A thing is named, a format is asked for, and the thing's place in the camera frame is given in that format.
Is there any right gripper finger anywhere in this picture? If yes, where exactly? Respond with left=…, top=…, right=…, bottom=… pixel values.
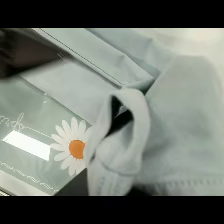
left=54, top=167, right=90, bottom=197

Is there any pale blue shirt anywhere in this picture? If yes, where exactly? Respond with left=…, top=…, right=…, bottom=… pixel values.
left=19, top=28, right=224, bottom=197

